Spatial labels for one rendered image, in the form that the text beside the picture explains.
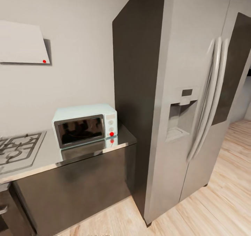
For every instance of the range hood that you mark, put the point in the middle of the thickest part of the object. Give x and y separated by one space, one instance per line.
21 42

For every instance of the fridge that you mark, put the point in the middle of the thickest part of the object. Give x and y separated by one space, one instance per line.
179 69

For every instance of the microwave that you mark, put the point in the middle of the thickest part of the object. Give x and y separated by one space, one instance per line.
75 125

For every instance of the burner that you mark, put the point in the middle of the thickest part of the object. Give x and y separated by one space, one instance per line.
19 151

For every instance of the oven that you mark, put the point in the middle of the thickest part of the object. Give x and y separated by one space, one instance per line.
14 219

